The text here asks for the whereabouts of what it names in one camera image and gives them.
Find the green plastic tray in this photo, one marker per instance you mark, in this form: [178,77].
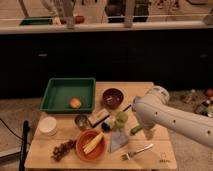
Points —
[60,91]

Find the wooden block eraser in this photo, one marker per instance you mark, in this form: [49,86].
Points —
[96,118]

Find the yellow corn cob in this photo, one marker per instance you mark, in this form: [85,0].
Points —
[89,147]

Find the green chili pepper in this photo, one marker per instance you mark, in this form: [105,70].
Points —
[135,130]

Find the red yellow apple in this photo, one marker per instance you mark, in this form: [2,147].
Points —
[75,103]

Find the distant green tray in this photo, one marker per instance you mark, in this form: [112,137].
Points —
[36,21]

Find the small metal cup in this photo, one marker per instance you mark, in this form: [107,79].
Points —
[81,122]

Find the orange plate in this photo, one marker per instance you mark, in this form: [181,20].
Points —
[84,138]

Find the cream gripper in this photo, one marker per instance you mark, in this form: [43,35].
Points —
[149,133]

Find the grey blue cloth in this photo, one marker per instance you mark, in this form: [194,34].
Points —
[118,139]

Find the bunch of dark grapes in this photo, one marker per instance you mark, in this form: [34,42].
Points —
[62,150]

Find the green paper cup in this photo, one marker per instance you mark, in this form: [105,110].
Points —
[121,119]

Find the black stand pole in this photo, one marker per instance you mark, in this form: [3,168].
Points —
[23,152]

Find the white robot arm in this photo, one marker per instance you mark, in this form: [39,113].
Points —
[152,109]

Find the silver fork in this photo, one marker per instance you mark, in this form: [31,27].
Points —
[129,155]

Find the dark red bowl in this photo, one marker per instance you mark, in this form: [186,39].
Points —
[112,98]

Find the black white brush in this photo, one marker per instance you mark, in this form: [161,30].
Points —
[109,123]

